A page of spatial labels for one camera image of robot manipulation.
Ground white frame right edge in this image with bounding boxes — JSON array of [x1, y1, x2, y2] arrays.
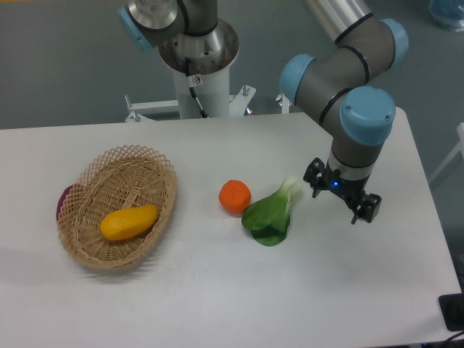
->
[[428, 123, 463, 189]]

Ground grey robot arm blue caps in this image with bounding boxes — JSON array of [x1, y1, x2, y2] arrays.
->
[[118, 1, 409, 222]]

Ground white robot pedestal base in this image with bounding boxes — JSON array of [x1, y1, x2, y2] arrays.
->
[[125, 20, 256, 122]]

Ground orange tangerine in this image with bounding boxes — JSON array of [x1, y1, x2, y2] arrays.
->
[[218, 180, 252, 214]]

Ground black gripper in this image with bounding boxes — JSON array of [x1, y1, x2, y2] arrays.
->
[[303, 157, 382, 225]]

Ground black cable on pedestal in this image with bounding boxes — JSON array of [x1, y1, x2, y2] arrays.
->
[[183, 57, 210, 119]]

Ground yellow mango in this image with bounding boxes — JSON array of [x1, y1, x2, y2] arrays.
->
[[99, 204, 159, 241]]

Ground black device at table edge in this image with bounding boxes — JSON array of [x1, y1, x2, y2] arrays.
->
[[438, 293, 463, 331]]

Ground woven wicker basket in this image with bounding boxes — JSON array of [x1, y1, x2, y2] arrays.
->
[[57, 145, 177, 270]]

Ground blue object top right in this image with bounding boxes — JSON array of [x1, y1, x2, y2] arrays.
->
[[428, 0, 463, 32]]

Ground green bok choy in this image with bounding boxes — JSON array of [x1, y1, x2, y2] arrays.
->
[[241, 175, 302, 247]]

